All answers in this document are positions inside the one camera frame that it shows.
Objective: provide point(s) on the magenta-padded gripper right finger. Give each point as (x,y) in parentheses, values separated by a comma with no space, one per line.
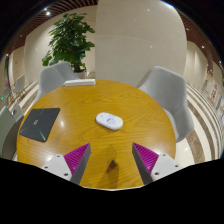
(146,158)

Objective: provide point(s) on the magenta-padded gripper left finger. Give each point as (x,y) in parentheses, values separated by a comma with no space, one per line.
(77,157)

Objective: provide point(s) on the white printed computer mouse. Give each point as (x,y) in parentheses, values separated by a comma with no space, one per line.
(109,121)

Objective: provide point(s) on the black mouse pad green lines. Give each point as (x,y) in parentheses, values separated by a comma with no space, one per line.
(40,123)

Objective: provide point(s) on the light grey shell chair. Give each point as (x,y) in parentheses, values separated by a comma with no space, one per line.
(170,93)
(51,78)

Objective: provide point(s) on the white power strip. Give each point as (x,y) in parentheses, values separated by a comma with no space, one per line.
(79,82)

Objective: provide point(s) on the grey-green chair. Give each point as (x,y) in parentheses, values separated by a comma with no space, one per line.
(6,130)

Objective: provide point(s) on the white plant pot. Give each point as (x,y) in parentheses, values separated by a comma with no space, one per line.
(80,73)

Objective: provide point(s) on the small white chair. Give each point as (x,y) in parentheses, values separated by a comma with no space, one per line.
(20,83)

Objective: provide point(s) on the red and white poster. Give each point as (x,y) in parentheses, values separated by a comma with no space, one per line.
(214,92)

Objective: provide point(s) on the green leafy potted plant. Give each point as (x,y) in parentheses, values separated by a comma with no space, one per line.
(70,40)

